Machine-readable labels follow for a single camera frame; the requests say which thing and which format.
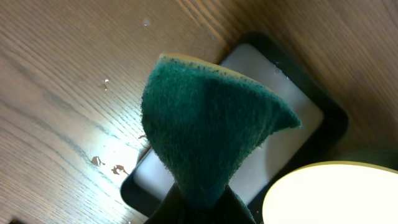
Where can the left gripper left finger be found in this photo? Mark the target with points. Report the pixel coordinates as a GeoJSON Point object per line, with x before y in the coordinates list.
{"type": "Point", "coordinates": [171, 210]}

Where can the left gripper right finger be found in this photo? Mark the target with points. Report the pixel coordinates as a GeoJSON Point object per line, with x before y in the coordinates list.
{"type": "Point", "coordinates": [229, 209]}

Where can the green yellow sponge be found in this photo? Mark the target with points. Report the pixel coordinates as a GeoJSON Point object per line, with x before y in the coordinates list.
{"type": "Point", "coordinates": [203, 120]}

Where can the yellow plate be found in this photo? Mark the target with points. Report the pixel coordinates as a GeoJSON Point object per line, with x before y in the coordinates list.
{"type": "Point", "coordinates": [333, 192]}

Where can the black rectangular soap tray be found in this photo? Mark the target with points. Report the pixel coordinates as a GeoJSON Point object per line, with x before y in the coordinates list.
{"type": "Point", "coordinates": [323, 122]}

